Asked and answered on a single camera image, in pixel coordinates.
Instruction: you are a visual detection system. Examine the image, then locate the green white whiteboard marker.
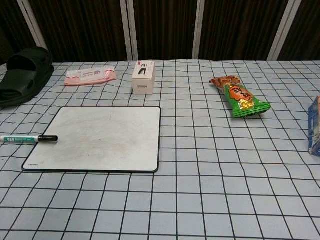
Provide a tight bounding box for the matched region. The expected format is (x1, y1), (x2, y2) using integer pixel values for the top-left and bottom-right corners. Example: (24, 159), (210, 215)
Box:
(0, 135), (59, 144)

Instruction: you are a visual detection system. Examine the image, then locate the white rimmed whiteboard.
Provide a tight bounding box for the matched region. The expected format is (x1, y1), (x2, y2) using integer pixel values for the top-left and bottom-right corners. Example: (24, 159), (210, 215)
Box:
(21, 106), (162, 174)

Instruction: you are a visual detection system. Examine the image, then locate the small white product box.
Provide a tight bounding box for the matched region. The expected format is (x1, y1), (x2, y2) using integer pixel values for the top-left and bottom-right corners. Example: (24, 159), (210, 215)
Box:
(131, 59), (157, 96)

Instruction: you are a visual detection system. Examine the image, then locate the white grid tablecloth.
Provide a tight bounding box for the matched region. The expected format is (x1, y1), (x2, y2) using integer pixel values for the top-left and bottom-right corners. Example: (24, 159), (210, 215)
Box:
(0, 59), (320, 240)

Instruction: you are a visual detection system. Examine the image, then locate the pink wet wipes pack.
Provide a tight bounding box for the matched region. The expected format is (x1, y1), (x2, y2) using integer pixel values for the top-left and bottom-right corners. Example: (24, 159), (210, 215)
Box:
(64, 65), (118, 87)

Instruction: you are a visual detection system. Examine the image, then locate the green orange snack bag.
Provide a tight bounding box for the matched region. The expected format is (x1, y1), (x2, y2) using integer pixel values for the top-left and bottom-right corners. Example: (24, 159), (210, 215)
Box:
(209, 75), (272, 119)

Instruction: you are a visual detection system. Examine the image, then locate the black rubber slipper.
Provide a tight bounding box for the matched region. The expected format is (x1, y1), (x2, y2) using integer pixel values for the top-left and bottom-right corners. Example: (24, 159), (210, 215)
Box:
(0, 47), (55, 109)

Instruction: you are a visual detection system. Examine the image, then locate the blue printed package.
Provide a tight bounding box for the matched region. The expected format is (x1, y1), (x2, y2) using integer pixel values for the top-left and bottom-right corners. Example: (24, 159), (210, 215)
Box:
(307, 95), (320, 157)

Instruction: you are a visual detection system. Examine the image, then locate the white frame post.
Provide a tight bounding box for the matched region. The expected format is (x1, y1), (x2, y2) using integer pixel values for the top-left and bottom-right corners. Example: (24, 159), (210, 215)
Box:
(119, 0), (139, 61)
(192, 0), (206, 60)
(16, 0), (49, 51)
(266, 0), (303, 62)

